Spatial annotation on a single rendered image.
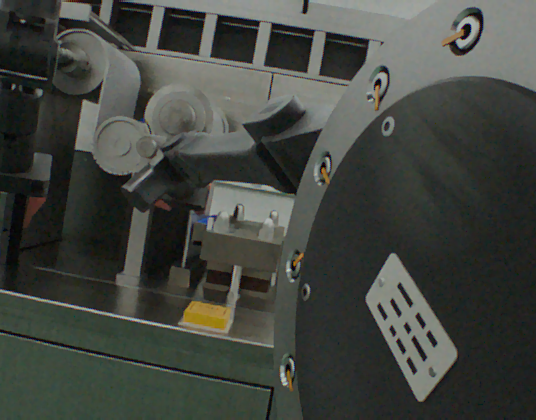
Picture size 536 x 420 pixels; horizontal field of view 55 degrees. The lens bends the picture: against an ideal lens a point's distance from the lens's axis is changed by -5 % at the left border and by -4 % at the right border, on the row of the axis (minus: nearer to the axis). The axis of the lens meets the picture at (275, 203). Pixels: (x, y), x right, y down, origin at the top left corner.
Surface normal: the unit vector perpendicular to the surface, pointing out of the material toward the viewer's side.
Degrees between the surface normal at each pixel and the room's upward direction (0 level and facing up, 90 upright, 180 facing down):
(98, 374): 90
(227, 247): 90
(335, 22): 90
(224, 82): 90
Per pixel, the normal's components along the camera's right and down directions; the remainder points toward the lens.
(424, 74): -0.91, -0.14
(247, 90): -0.04, 0.05
